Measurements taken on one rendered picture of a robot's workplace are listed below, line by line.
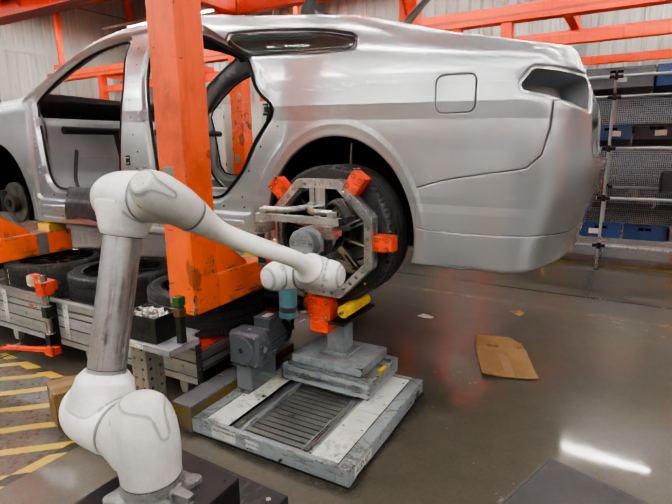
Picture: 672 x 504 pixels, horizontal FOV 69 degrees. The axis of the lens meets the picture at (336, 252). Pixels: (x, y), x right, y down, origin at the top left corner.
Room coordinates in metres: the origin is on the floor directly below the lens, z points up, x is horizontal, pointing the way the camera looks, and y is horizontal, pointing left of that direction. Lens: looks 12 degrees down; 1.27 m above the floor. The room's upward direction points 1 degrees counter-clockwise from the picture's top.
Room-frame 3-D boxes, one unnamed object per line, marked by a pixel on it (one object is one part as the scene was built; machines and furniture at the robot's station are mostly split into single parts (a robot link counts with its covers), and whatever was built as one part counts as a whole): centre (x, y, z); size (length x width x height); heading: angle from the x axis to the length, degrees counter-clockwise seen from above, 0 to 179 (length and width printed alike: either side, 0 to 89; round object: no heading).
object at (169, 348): (2.05, 0.83, 0.44); 0.43 x 0.17 x 0.03; 61
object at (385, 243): (2.08, -0.21, 0.85); 0.09 x 0.08 x 0.07; 61
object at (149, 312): (2.04, 0.82, 0.51); 0.20 x 0.14 x 0.13; 63
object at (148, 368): (2.06, 0.86, 0.21); 0.10 x 0.10 x 0.42; 61
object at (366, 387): (2.38, -0.02, 0.13); 0.50 x 0.36 x 0.10; 61
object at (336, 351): (2.38, -0.02, 0.32); 0.40 x 0.30 x 0.28; 61
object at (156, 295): (2.75, 0.76, 0.39); 0.66 x 0.66 x 0.24
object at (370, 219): (2.23, 0.07, 0.85); 0.54 x 0.07 x 0.54; 61
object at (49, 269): (3.46, 2.02, 0.39); 0.66 x 0.66 x 0.24
